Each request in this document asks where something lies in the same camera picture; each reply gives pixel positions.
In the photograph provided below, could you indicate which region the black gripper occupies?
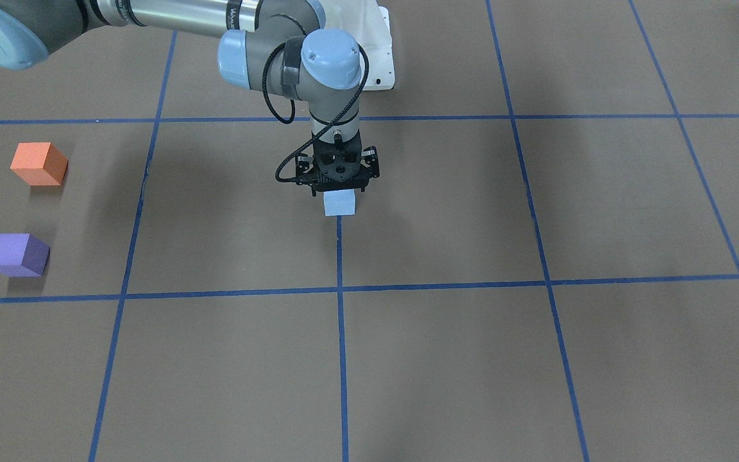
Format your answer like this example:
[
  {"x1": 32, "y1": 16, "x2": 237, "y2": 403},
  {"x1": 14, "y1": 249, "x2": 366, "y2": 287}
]
[{"x1": 295, "y1": 144, "x2": 380, "y2": 196}]

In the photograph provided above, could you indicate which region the light blue foam block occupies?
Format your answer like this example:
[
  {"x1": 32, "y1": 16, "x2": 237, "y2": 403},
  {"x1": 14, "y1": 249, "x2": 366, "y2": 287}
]
[{"x1": 323, "y1": 188, "x2": 357, "y2": 217}]

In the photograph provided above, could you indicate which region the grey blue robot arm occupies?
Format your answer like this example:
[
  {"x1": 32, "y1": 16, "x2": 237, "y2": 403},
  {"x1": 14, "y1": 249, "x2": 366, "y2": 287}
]
[{"x1": 0, "y1": 1, "x2": 380, "y2": 194}]

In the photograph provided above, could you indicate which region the orange foam block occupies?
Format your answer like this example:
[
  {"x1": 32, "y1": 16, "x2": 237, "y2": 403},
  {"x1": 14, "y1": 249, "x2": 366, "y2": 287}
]
[{"x1": 10, "y1": 142, "x2": 69, "y2": 187}]

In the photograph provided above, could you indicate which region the purple foam block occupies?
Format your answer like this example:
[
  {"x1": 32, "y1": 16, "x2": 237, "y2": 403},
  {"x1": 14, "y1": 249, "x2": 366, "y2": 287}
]
[{"x1": 0, "y1": 234, "x2": 51, "y2": 277}]

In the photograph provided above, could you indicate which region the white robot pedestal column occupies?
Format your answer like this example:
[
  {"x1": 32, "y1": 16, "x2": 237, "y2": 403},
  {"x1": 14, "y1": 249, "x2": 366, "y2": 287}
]
[{"x1": 341, "y1": 1, "x2": 396, "y2": 91}]

